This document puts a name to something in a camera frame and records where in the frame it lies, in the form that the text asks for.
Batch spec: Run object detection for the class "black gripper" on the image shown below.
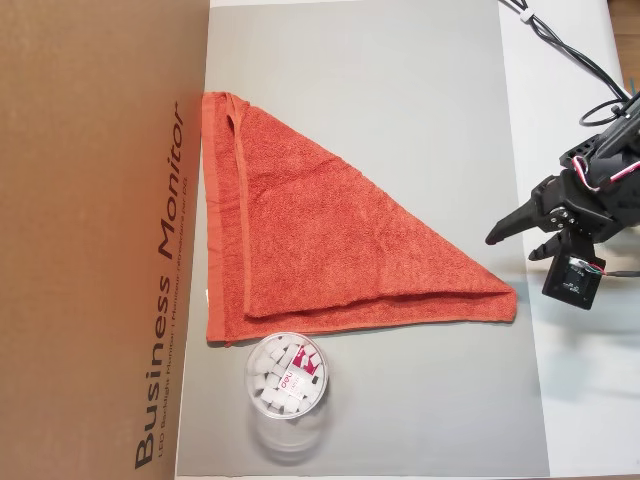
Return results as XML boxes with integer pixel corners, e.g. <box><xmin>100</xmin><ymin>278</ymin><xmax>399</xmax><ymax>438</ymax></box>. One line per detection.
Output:
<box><xmin>483</xmin><ymin>171</ymin><xmax>617</xmax><ymax>262</ymax></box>

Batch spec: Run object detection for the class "orange terry towel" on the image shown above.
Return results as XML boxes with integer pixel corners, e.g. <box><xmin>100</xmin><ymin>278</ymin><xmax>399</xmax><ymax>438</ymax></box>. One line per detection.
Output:
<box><xmin>199</xmin><ymin>90</ymin><xmax>517</xmax><ymax>347</ymax></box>

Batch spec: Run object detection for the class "grey desk mat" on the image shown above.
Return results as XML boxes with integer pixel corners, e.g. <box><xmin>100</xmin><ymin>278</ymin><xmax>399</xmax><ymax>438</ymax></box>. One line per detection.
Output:
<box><xmin>174</xmin><ymin>4</ymin><xmax>551</xmax><ymax>479</ymax></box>

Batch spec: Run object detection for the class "red white eraser wrapper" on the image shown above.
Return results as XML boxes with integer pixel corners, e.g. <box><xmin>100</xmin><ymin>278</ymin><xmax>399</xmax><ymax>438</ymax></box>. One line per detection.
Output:
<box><xmin>279</xmin><ymin>344</ymin><xmax>322</xmax><ymax>396</ymax></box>

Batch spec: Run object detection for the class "clear plastic jar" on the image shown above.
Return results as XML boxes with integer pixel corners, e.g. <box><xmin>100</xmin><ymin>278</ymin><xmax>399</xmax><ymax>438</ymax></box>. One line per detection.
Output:
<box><xmin>243</xmin><ymin>333</ymin><xmax>335</xmax><ymax>464</ymax></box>

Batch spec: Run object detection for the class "brown cardboard monitor box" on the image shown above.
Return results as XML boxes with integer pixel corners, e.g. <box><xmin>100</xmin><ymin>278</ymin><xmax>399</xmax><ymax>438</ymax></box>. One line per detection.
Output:
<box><xmin>0</xmin><ymin>0</ymin><xmax>211</xmax><ymax>480</ymax></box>

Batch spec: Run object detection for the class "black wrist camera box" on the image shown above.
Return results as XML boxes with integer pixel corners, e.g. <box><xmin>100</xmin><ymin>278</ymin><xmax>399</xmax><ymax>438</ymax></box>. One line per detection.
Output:
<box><xmin>541</xmin><ymin>252</ymin><xmax>608</xmax><ymax>312</ymax></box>

